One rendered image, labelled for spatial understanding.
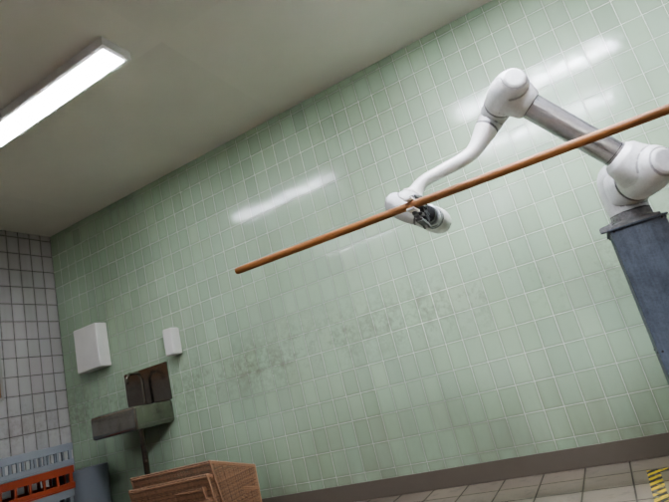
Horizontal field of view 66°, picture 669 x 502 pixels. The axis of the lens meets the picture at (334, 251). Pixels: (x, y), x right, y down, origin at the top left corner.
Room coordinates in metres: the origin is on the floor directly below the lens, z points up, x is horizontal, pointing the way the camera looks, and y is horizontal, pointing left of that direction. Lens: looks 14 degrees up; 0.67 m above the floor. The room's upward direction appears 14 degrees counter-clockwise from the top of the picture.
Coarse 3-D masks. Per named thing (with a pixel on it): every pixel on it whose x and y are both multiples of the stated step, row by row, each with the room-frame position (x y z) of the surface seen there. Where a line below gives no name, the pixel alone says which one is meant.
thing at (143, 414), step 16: (160, 368) 3.90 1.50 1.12; (128, 384) 4.05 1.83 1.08; (144, 384) 3.98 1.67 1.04; (160, 384) 3.91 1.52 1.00; (128, 400) 4.06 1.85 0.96; (144, 400) 3.92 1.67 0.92; (160, 400) 3.92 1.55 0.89; (112, 416) 3.65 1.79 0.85; (128, 416) 3.58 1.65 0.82; (144, 416) 3.63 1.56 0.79; (160, 416) 3.76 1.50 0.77; (96, 432) 3.73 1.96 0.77; (112, 432) 3.65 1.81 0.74; (128, 432) 3.93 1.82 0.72; (144, 432) 3.88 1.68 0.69; (144, 448) 3.85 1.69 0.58; (144, 464) 3.85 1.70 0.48
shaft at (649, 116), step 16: (656, 112) 1.40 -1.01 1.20; (608, 128) 1.46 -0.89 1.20; (624, 128) 1.45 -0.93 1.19; (560, 144) 1.52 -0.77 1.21; (576, 144) 1.50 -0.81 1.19; (528, 160) 1.56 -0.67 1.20; (480, 176) 1.62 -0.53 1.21; (496, 176) 1.61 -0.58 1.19; (448, 192) 1.67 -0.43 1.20; (400, 208) 1.74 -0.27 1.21; (352, 224) 1.82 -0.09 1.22; (368, 224) 1.81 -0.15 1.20; (320, 240) 1.89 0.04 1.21; (272, 256) 1.98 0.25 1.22; (240, 272) 2.05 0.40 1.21
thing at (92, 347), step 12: (96, 324) 4.04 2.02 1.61; (84, 336) 4.09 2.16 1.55; (96, 336) 4.03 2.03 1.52; (84, 348) 4.10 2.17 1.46; (96, 348) 4.04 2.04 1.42; (108, 348) 4.11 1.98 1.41; (84, 360) 4.11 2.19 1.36; (96, 360) 4.05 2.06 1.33; (108, 360) 4.10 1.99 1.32; (84, 372) 4.12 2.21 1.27
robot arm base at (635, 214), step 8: (640, 208) 2.02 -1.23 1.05; (648, 208) 2.03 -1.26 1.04; (616, 216) 2.07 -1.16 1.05; (624, 216) 2.04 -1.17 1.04; (632, 216) 2.02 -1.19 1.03; (640, 216) 2.01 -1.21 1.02; (648, 216) 2.00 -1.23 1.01; (608, 224) 2.12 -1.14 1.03; (616, 224) 2.04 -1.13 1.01; (624, 224) 2.04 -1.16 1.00; (600, 232) 2.14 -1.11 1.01
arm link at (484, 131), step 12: (480, 132) 2.01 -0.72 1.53; (492, 132) 2.01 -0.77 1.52; (468, 144) 2.04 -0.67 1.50; (480, 144) 2.01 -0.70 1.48; (456, 156) 2.03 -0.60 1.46; (468, 156) 2.02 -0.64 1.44; (432, 168) 2.06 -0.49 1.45; (444, 168) 2.04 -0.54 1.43; (456, 168) 2.04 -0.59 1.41; (420, 180) 2.06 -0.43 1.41; (432, 180) 2.06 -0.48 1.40; (396, 192) 2.07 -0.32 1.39; (408, 192) 2.03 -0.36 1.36; (420, 192) 2.05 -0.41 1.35; (384, 204) 2.09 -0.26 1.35; (396, 204) 2.04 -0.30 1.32; (396, 216) 2.07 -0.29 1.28; (408, 216) 2.04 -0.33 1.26
